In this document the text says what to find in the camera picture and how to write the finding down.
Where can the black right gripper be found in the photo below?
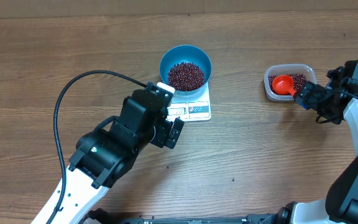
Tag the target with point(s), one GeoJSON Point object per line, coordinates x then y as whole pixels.
{"type": "Point", "coordinates": [309, 94]}

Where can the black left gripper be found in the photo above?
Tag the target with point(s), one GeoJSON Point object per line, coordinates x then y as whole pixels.
{"type": "Point", "coordinates": [162, 139]}

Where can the red scoop with blue handle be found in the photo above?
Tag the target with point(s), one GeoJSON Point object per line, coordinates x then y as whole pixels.
{"type": "Point", "coordinates": [286, 86]}

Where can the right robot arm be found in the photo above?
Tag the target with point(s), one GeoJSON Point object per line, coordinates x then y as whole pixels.
{"type": "Point", "coordinates": [341, 202]}

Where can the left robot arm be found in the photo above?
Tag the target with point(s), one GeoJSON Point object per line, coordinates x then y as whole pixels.
{"type": "Point", "coordinates": [108, 152]}

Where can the white digital kitchen scale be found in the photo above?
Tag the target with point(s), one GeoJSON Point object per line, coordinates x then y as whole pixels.
{"type": "Point", "coordinates": [191, 106]}

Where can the red beans in bowl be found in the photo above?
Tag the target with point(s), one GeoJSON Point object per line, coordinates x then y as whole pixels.
{"type": "Point", "coordinates": [186, 76]}

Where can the blue round bowl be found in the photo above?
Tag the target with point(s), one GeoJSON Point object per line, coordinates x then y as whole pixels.
{"type": "Point", "coordinates": [185, 53]}

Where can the clear plastic food container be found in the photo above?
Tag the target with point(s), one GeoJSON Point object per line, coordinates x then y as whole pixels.
{"type": "Point", "coordinates": [286, 69]}

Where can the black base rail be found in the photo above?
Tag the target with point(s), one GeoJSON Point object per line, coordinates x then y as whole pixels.
{"type": "Point", "coordinates": [100, 216]}

